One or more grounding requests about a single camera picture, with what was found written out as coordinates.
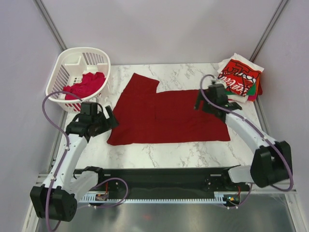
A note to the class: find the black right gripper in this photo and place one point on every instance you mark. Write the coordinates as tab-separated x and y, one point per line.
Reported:
200	98

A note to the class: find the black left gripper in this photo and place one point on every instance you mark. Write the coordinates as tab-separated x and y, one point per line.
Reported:
111	122

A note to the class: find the dark red t-shirt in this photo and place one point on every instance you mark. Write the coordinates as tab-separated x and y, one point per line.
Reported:
148	117

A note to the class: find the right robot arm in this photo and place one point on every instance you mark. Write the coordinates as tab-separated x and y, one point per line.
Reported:
272	160

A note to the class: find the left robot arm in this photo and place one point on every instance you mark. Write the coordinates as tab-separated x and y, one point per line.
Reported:
58	196

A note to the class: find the folded white t-shirt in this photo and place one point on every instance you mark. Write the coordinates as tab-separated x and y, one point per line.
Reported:
239	60

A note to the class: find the bright red shirt in basket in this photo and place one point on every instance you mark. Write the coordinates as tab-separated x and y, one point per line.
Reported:
90	84

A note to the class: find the folded magenta t-shirt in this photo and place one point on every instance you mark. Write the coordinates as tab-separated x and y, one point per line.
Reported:
252	98

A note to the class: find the folded green t-shirt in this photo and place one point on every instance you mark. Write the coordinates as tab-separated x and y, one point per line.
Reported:
250	92

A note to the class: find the white plastic laundry basket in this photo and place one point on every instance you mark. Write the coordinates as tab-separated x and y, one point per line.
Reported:
72	64

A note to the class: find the folded orange t-shirt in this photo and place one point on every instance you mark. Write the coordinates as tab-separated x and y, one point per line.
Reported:
259	90

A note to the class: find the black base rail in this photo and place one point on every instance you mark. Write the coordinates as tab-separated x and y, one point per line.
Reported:
166	183

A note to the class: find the white slotted cable duct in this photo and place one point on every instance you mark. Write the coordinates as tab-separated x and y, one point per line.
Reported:
218	198

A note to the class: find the right aluminium frame post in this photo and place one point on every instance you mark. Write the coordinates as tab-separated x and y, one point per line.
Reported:
270	26

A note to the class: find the aluminium frame post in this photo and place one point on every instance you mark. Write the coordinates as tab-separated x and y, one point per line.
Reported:
270	26
51	25

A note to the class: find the left aluminium frame post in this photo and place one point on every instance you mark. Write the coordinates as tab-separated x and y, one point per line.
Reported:
51	25

